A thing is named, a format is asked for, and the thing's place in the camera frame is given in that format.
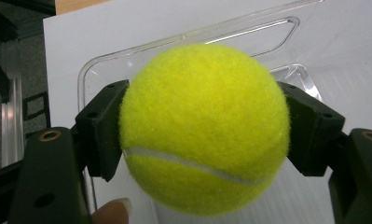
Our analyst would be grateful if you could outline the black metal frame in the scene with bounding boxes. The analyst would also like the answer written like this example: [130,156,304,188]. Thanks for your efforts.
[21,91,51,140]

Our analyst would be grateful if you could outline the yellow tennis ball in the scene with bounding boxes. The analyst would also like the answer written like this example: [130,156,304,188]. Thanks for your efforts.
[117,42,291,217]

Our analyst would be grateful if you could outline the aluminium stand post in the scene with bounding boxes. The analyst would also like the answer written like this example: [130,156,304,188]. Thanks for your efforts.
[0,38,24,169]

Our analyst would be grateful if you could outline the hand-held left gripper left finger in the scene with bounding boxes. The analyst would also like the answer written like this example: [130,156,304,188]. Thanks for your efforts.
[75,78,131,183]

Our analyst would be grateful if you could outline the clear plastic container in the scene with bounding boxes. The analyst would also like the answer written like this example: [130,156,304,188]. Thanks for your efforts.
[76,0,372,224]

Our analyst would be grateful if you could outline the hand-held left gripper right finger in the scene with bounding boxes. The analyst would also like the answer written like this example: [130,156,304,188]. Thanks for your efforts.
[276,80,347,177]

